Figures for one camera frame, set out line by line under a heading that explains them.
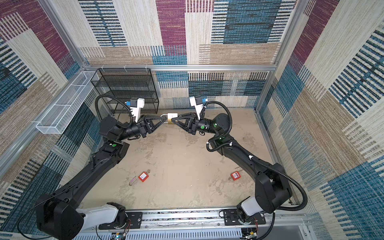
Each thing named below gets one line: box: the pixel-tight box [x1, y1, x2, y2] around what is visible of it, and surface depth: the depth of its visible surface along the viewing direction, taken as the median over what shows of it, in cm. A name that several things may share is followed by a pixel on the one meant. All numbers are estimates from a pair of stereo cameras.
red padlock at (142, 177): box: [129, 169, 151, 185], surface depth 88 cm
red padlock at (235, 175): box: [230, 171, 241, 181], surface depth 87 cm
